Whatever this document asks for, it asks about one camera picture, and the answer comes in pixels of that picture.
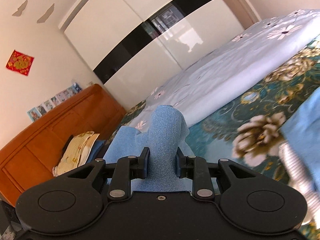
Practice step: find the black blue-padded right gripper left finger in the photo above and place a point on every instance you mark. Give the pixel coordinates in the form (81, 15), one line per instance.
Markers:
(130, 167)

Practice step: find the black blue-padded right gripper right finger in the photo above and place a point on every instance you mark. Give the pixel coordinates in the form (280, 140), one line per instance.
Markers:
(194, 167)

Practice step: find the light blue fleece trousers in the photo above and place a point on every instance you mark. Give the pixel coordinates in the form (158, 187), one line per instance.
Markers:
(257, 138)

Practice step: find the dark blue folded garment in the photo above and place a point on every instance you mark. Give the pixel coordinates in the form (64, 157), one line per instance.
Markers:
(98, 150)

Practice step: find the yellow striped folded garment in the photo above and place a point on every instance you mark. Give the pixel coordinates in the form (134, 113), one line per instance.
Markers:
(77, 153)

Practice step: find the teal floral bed sheet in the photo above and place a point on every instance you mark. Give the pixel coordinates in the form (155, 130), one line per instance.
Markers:
(179, 214)

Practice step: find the dark brown folded garment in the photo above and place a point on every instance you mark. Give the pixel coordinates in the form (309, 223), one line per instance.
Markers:
(67, 143)

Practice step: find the pale blue floral quilt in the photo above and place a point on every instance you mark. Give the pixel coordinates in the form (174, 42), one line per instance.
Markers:
(227, 72)

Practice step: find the orange wooden headboard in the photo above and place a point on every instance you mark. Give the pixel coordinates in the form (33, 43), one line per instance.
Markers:
(28, 159)

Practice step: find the grey striped sleeve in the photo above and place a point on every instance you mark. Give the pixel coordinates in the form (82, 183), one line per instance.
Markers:
(301, 180)

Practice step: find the white glossy wardrobe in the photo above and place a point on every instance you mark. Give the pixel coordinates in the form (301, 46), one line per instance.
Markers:
(134, 46)

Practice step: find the row of photos on wall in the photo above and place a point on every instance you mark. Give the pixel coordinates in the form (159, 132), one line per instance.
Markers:
(42, 109)

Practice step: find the red paper wall decoration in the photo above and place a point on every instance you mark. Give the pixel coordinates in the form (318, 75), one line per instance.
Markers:
(20, 63)

